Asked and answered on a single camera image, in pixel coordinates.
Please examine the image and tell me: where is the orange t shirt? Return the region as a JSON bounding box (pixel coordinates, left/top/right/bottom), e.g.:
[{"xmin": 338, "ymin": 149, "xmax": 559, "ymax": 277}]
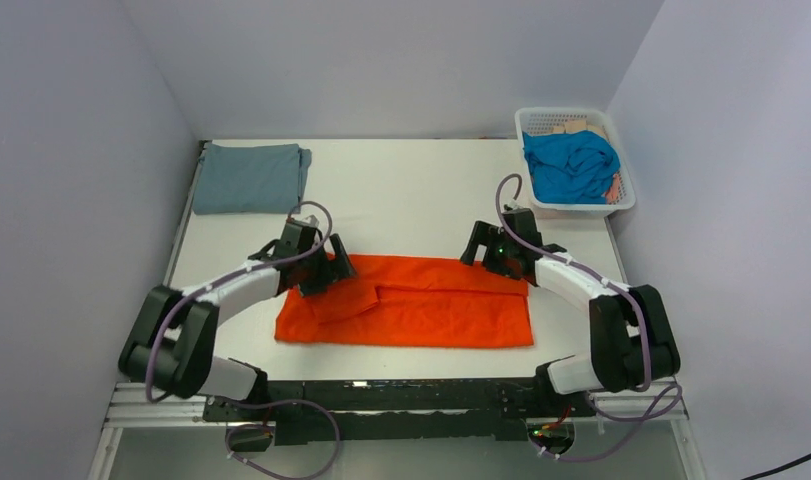
[{"xmin": 274, "ymin": 255, "xmax": 534, "ymax": 349}]

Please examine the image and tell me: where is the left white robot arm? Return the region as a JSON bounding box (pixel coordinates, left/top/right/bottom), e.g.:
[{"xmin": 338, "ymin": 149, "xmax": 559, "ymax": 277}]
[{"xmin": 117, "ymin": 219, "xmax": 357, "ymax": 404}]

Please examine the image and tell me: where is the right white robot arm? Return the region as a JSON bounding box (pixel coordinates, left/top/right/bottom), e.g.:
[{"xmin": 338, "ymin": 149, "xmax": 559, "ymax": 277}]
[{"xmin": 460, "ymin": 208, "xmax": 681, "ymax": 397}]

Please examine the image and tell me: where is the folded grey-blue t shirt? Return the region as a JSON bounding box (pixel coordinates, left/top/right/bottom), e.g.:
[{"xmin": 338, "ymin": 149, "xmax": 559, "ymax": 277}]
[{"xmin": 191, "ymin": 143, "xmax": 312, "ymax": 216}]

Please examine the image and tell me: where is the blue t shirt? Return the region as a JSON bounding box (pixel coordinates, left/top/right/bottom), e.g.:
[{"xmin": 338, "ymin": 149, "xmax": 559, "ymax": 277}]
[{"xmin": 522, "ymin": 131, "xmax": 621, "ymax": 205}]

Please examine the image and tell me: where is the white plastic basket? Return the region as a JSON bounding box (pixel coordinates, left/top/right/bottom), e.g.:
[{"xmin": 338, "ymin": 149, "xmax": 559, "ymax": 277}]
[{"xmin": 514, "ymin": 107, "xmax": 635, "ymax": 218}]

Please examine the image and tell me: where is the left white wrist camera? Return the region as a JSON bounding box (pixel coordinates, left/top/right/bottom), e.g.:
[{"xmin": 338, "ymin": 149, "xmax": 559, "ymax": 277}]
[{"xmin": 287, "ymin": 214, "xmax": 320, "ymax": 230}]

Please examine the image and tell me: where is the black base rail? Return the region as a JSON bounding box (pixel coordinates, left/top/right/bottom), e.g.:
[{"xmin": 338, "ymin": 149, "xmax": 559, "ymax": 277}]
[{"xmin": 203, "ymin": 377, "xmax": 594, "ymax": 446}]

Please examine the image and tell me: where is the aluminium table frame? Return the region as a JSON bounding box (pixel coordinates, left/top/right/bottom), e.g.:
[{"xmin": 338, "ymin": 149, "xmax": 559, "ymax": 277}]
[{"xmin": 86, "ymin": 140, "xmax": 704, "ymax": 480}]

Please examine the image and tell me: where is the black cable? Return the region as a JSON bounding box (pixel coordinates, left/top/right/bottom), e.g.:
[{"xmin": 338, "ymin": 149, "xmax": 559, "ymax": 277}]
[{"xmin": 736, "ymin": 442, "xmax": 811, "ymax": 480}]

